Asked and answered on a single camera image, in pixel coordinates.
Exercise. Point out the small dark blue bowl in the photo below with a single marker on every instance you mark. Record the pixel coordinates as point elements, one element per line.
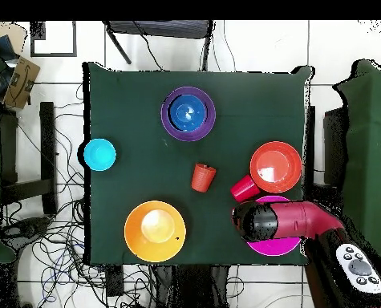
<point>187,113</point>

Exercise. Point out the black square frame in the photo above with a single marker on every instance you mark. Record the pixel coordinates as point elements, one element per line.
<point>53,55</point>

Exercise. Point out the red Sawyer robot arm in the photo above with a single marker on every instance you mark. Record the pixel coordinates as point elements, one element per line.
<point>299,219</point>

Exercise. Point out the purple bowl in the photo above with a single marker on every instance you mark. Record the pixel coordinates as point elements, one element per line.
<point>165,118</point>

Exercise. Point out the orange cup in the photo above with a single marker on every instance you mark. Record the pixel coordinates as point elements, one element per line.
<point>203,178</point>

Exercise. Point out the cardboard box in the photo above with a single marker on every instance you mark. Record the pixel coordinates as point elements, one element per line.
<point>21,83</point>

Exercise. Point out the large pink bowl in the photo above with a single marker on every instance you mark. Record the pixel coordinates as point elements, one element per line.
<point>273,247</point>

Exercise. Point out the black folding chair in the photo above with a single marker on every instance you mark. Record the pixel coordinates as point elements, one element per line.
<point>158,29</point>

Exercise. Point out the beige board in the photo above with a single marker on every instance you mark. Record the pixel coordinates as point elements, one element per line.
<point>18,38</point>

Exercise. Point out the large yellow bowl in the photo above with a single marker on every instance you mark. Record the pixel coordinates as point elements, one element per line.
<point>154,231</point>

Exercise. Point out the small cyan ribbed bowl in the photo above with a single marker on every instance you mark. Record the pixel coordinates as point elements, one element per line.
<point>99,154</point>

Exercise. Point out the red cup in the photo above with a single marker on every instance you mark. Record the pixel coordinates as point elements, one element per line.
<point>243,189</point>

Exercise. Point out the orange bowl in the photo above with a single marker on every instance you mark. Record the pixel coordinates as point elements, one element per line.
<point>275,167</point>

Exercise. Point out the black power strip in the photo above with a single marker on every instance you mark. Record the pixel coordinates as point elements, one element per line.
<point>114,280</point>

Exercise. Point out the black H-shaped stand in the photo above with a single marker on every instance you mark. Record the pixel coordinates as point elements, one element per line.
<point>334,147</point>
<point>47,154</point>

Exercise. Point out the dark green tablecloth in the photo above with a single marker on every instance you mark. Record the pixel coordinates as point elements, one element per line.
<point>138,106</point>

